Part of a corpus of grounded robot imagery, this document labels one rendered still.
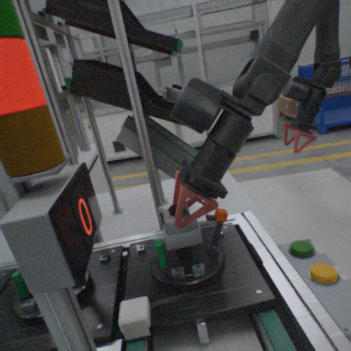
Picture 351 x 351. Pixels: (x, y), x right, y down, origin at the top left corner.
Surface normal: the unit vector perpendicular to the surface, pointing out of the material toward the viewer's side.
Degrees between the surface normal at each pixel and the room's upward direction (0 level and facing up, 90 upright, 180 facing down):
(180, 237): 90
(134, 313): 0
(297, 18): 76
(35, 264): 90
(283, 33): 71
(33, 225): 90
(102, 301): 0
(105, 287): 0
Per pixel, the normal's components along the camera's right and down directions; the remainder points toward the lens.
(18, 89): 0.70, 0.14
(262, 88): 0.07, 0.19
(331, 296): -0.18, -0.91
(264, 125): -0.04, 0.37
